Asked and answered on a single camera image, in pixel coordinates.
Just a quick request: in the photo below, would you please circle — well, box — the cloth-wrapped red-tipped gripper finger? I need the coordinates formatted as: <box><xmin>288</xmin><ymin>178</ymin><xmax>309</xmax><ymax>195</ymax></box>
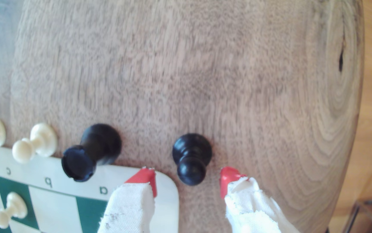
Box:
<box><xmin>220</xmin><ymin>166</ymin><xmax>300</xmax><ymax>233</ymax></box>
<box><xmin>97</xmin><ymin>167</ymin><xmax>158</xmax><ymax>233</ymax></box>

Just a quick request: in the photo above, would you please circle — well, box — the black chess pawn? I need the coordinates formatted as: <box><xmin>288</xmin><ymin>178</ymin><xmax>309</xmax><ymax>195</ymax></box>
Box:
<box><xmin>172</xmin><ymin>133</ymin><xmax>212</xmax><ymax>186</ymax></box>

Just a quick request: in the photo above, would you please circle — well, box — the green and cream chess board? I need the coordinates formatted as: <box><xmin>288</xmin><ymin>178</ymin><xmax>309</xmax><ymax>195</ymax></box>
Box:
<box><xmin>0</xmin><ymin>144</ymin><xmax>179</xmax><ymax>233</ymax></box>

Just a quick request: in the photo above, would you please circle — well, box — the black chess rook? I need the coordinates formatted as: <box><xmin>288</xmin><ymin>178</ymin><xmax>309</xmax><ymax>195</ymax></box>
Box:
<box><xmin>61</xmin><ymin>123</ymin><xmax>122</xmax><ymax>182</ymax></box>

